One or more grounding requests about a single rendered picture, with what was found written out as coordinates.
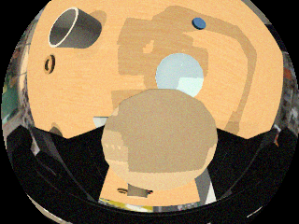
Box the small blue disc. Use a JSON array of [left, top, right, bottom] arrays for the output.
[[192, 18, 206, 30]]

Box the brown ring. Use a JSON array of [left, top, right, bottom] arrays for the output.
[[44, 55, 55, 75], [117, 188, 127, 194]]

